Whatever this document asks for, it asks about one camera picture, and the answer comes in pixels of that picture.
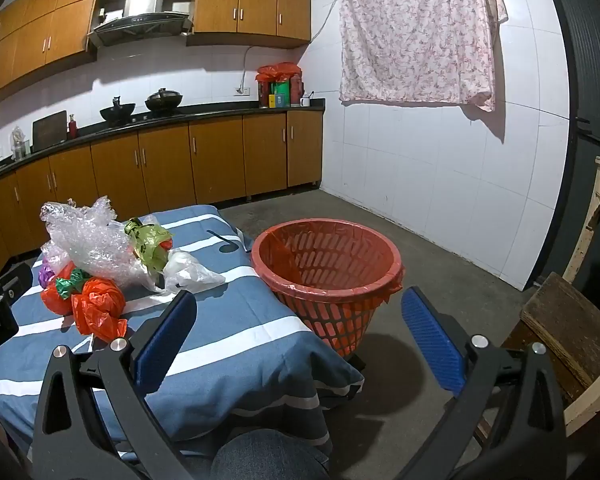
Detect clear glass jar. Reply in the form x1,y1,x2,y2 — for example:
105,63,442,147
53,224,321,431
10,126,31,161

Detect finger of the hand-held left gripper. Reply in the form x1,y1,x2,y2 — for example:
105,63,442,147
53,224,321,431
0,262,34,308

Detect dark wooden stool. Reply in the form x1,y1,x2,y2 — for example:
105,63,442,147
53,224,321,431
500,271,600,411

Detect person's leg in jeans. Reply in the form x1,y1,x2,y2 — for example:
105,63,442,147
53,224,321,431
211,429,331,480

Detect steel range hood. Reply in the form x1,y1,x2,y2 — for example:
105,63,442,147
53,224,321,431
89,0,195,48

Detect red plastic bag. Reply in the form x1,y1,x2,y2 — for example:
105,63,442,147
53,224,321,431
71,280,128,345
41,264,76,317

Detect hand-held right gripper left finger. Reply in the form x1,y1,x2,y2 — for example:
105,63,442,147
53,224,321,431
32,290,198,480

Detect pink floral cloth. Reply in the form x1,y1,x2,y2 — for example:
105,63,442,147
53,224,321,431
336,0,510,113

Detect red plastic basket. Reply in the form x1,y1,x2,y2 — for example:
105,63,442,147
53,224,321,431
250,218,406,358

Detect dark green plastic bag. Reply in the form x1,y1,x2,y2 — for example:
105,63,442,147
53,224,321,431
55,268,95,300

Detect wooden lower cabinets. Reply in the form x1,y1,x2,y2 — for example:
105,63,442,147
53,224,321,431
0,110,325,271

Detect black kitchen countertop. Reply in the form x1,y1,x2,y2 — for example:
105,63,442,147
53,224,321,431
0,100,327,186

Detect blue white striped blanket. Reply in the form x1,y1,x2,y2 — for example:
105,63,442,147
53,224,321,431
0,204,366,461

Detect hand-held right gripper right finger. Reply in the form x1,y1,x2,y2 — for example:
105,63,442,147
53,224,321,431
401,286,567,480

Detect red bag of groceries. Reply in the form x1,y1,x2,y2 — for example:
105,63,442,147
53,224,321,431
256,62,303,108

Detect dark grey door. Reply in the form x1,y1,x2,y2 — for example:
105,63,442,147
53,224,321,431
540,0,600,291

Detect light green plastic bag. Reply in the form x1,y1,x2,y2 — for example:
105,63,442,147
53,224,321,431
124,217,173,273

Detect dark cutting board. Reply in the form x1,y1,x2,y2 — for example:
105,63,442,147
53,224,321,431
32,111,68,152

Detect wooden upper cabinets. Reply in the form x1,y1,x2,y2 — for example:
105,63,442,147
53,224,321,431
0,0,312,103

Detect white power cable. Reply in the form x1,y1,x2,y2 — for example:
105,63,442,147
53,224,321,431
239,45,263,92

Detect clear plastic bag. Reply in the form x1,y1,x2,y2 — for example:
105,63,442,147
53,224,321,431
155,249,227,295
40,240,73,273

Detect clear bubble wrap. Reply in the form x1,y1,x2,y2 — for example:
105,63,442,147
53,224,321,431
40,197,168,293

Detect black wok with lid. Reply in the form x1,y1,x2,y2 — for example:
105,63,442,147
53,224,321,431
145,88,185,112

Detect wooden cabinets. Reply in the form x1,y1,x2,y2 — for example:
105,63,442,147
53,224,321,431
0,110,325,271
0,0,312,103

